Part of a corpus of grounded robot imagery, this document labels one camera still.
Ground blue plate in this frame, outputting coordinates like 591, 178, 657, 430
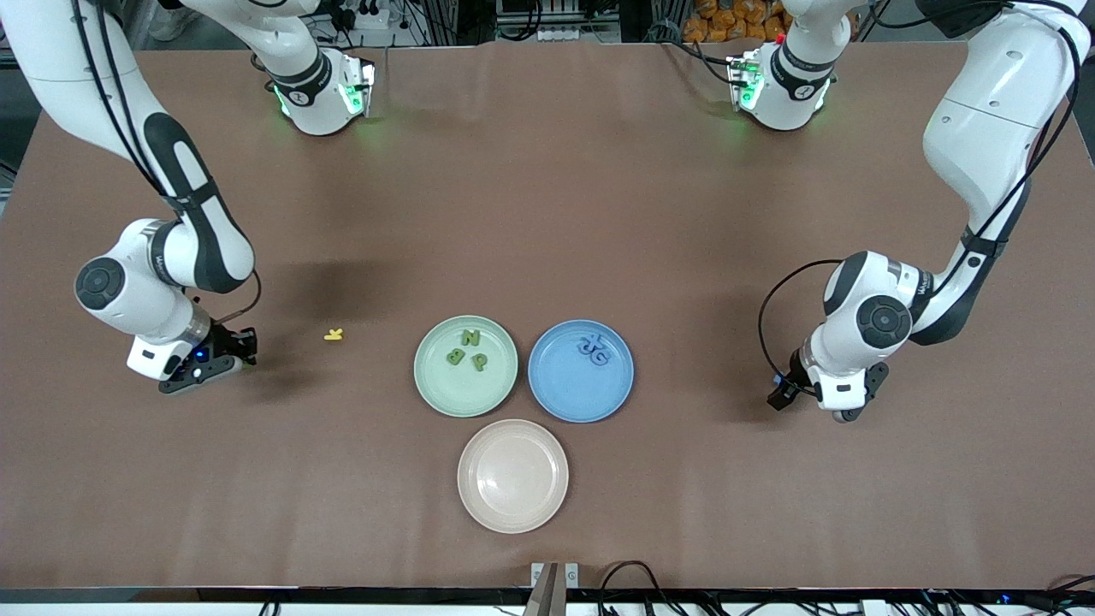
528, 319, 635, 424

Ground light green plate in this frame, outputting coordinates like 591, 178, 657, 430
413, 315, 519, 418

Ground beige pink plate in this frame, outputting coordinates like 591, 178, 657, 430
457, 418, 570, 535

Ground long white power strip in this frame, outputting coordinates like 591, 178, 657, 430
537, 24, 621, 42

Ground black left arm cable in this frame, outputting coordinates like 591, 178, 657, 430
758, 0, 1080, 388

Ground black looped cable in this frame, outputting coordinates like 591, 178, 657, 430
599, 560, 685, 616

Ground black base cable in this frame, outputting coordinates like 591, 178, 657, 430
663, 24, 738, 86

